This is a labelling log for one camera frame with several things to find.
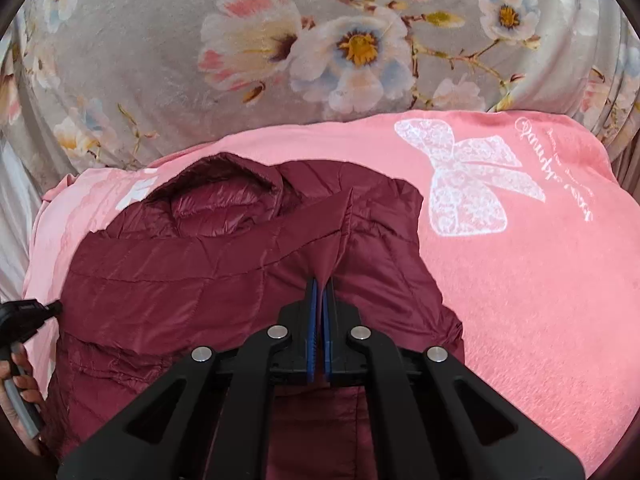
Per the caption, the person's left hand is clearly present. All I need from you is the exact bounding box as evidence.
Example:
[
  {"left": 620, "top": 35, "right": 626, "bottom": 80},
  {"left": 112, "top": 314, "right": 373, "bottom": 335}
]
[{"left": 0, "top": 349, "right": 48, "bottom": 457}]

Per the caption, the pink blanket with white bows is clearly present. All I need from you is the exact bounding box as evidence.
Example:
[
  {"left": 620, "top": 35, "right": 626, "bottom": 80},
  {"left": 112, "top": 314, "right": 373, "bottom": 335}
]
[{"left": 22, "top": 109, "right": 626, "bottom": 480}]

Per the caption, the white satin cloth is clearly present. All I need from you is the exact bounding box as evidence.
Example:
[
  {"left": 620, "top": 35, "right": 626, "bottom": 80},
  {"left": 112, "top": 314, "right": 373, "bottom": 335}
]
[{"left": 0, "top": 135, "right": 43, "bottom": 306}]

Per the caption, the maroon puffer jacket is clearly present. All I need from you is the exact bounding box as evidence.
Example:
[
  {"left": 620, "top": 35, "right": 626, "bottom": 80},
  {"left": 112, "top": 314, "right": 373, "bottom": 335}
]
[{"left": 40, "top": 152, "right": 466, "bottom": 480}]

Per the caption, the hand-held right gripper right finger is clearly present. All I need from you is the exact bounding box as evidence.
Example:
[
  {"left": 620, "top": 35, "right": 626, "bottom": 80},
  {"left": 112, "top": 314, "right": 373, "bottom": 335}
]
[{"left": 322, "top": 278, "right": 586, "bottom": 480}]

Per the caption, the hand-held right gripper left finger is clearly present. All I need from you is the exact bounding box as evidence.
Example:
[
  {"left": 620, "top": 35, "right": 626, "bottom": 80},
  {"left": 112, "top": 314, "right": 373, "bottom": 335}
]
[{"left": 57, "top": 278, "right": 320, "bottom": 480}]

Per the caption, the grey floral blanket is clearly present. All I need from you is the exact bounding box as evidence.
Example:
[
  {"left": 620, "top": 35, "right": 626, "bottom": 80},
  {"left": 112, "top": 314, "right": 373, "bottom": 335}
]
[{"left": 0, "top": 0, "right": 640, "bottom": 181}]

